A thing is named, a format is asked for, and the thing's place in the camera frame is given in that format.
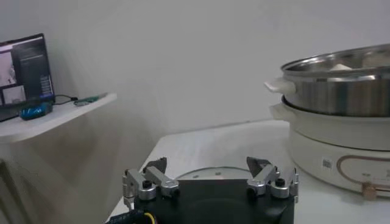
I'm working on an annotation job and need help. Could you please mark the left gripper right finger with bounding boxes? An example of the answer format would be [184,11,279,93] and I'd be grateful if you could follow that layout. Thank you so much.
[246,156,299,199]

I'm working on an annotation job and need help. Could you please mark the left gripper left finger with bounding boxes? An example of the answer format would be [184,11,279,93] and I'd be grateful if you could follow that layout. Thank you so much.
[121,156,180,201]

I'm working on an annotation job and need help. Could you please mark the glass pot lid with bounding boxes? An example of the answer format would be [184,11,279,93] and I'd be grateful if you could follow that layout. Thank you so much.
[175,166,254,180]

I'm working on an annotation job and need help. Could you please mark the perforated steel steamer basket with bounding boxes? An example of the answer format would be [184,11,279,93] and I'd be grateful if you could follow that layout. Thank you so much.
[264,43,390,118]

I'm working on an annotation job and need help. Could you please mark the white electric cooking pot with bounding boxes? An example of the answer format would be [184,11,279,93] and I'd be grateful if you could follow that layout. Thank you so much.
[269,102,390,198]

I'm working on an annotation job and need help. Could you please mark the white side table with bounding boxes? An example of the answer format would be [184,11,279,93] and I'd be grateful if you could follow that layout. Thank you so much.
[0,93,118,144]

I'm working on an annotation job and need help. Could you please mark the blue computer mouse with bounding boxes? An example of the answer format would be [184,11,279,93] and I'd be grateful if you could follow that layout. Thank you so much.
[19,102,53,121]

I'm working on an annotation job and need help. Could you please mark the laptop screen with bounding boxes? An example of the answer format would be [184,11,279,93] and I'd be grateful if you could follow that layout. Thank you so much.
[0,33,55,122]

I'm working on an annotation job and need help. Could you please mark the green handled tool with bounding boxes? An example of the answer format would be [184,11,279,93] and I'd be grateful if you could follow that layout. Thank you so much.
[74,93,109,107]

